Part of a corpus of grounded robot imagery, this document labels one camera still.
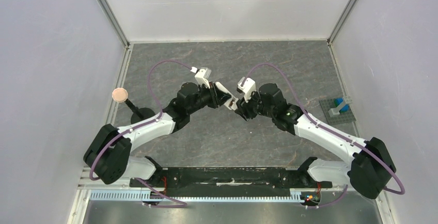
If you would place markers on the light blue toothed cable duct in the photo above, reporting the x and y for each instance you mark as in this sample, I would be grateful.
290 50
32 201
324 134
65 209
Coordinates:
147 196

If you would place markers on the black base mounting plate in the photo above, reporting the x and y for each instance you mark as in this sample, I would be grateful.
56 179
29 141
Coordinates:
232 181

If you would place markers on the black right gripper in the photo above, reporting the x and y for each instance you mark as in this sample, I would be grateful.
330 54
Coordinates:
242 104

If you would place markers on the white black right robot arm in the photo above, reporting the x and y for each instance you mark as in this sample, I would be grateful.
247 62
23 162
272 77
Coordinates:
366 165

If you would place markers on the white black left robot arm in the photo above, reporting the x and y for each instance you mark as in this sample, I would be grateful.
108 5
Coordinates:
109 155

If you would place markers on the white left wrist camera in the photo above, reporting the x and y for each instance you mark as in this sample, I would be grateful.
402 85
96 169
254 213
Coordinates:
202 76

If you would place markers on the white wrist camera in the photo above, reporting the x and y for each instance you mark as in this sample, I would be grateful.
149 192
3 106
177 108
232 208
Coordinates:
202 76
246 86

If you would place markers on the grey lego baseplate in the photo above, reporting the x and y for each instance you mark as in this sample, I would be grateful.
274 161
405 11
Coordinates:
347 117

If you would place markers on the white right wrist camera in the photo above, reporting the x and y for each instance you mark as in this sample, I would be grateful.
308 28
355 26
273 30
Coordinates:
246 86

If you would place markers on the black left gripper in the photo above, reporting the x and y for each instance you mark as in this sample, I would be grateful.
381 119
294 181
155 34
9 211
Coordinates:
218 97

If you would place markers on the red and white remote control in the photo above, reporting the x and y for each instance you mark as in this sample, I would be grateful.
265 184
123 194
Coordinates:
229 100

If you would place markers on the black stand with pink knob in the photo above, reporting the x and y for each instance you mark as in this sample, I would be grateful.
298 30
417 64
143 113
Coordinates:
120 95

